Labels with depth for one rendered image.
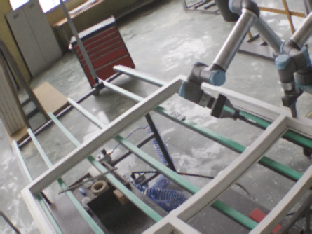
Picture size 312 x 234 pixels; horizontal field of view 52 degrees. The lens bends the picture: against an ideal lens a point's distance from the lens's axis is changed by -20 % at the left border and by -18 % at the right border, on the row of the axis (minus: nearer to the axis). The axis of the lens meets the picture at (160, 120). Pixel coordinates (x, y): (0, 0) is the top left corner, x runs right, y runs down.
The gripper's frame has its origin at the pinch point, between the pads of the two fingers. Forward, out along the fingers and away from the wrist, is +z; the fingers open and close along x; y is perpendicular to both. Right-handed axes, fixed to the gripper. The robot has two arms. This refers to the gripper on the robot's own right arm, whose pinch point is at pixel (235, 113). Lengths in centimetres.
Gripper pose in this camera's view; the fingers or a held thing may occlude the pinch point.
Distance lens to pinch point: 211.8
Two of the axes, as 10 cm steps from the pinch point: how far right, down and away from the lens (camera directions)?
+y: -0.2, 0.1, -10.0
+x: 4.1, -9.1, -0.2
